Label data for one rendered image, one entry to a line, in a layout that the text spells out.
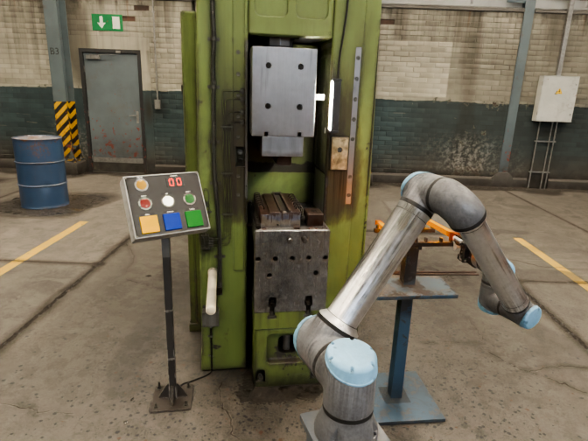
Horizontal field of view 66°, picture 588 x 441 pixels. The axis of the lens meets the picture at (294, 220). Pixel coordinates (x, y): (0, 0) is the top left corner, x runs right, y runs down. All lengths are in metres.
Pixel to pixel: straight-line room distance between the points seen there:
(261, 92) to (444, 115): 6.58
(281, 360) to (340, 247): 0.70
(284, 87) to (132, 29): 6.68
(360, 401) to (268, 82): 1.43
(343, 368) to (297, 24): 1.63
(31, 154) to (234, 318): 4.40
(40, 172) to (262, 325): 4.59
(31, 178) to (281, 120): 4.76
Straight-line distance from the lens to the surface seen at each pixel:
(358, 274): 1.45
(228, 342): 2.69
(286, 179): 2.71
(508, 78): 8.88
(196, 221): 2.07
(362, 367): 1.30
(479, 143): 8.78
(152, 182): 2.08
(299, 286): 2.34
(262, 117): 2.16
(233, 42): 2.31
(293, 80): 2.18
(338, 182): 2.42
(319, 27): 2.36
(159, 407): 2.56
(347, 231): 2.50
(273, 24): 2.32
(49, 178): 6.51
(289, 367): 2.58
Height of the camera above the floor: 1.58
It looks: 16 degrees down
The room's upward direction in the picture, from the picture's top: 2 degrees clockwise
